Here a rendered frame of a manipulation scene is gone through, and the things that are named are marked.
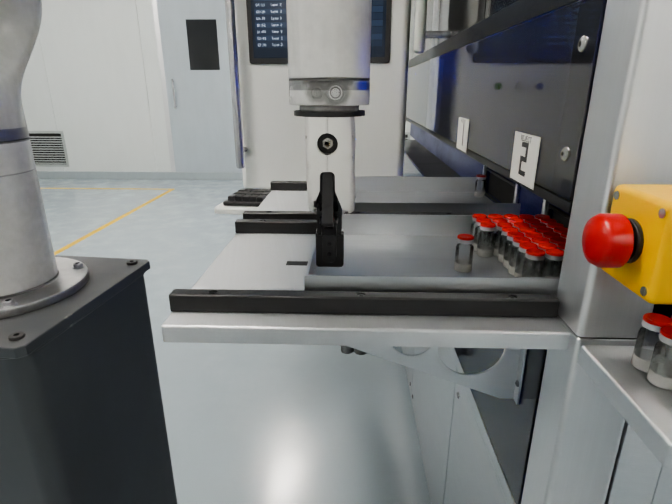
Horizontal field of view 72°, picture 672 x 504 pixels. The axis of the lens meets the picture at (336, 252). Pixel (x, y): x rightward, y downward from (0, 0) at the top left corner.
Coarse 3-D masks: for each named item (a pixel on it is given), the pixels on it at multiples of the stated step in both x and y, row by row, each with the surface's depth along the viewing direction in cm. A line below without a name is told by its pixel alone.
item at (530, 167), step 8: (520, 136) 58; (528, 136) 55; (536, 136) 53; (520, 144) 58; (536, 144) 53; (520, 152) 58; (528, 152) 55; (536, 152) 53; (512, 160) 61; (528, 160) 55; (536, 160) 53; (512, 168) 61; (528, 168) 55; (536, 168) 53; (512, 176) 61; (520, 176) 58; (528, 176) 55; (528, 184) 55
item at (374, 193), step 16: (368, 176) 105; (368, 192) 105; (384, 192) 105; (400, 192) 105; (416, 192) 105; (432, 192) 105; (448, 192) 105; (464, 192) 105; (368, 208) 81; (384, 208) 81; (400, 208) 81; (416, 208) 81; (432, 208) 81; (448, 208) 81; (464, 208) 80; (480, 208) 80; (496, 208) 80; (512, 208) 80
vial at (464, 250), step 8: (464, 240) 57; (472, 240) 57; (456, 248) 58; (464, 248) 57; (472, 248) 58; (456, 256) 58; (464, 256) 58; (472, 256) 58; (456, 264) 59; (464, 264) 58; (464, 272) 58
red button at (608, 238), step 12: (600, 216) 34; (612, 216) 33; (624, 216) 33; (588, 228) 34; (600, 228) 33; (612, 228) 32; (624, 228) 32; (588, 240) 34; (600, 240) 33; (612, 240) 32; (624, 240) 32; (588, 252) 34; (600, 252) 33; (612, 252) 32; (624, 252) 32; (600, 264) 34; (612, 264) 33; (624, 264) 33
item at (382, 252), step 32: (352, 224) 73; (384, 224) 73; (416, 224) 73; (448, 224) 73; (352, 256) 64; (384, 256) 64; (416, 256) 64; (448, 256) 64; (320, 288) 49; (352, 288) 49; (384, 288) 49; (416, 288) 49; (448, 288) 49; (480, 288) 49; (512, 288) 49; (544, 288) 48
